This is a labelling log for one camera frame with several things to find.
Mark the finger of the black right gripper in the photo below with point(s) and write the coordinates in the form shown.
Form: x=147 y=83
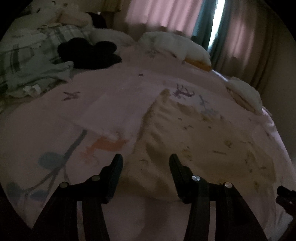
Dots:
x=286 y=199

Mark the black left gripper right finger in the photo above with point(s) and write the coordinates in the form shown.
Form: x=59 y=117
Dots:
x=234 y=220

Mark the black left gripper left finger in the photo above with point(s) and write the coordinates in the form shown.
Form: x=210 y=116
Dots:
x=58 y=219

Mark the cream patterned baby garment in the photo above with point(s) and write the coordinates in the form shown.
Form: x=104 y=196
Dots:
x=212 y=148

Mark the black clothing pile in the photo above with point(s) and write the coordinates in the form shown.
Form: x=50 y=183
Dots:
x=87 y=56

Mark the pink printed bed sheet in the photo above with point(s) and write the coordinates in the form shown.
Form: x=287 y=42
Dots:
x=74 y=130

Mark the brown curtain right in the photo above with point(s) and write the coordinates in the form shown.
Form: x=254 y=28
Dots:
x=246 y=42

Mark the plaid green white blanket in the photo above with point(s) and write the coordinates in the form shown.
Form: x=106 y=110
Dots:
x=30 y=58

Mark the white fluffy duck plush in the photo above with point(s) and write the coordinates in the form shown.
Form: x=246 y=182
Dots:
x=177 y=46

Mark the teal curtain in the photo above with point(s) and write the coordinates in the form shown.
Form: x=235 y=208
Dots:
x=212 y=25

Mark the white pillow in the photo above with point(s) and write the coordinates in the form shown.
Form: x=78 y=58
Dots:
x=119 y=38

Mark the white pink plush toy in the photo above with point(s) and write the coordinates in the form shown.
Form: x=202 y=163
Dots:
x=62 y=12

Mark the pink curtain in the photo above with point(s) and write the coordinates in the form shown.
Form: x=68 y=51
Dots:
x=178 y=16

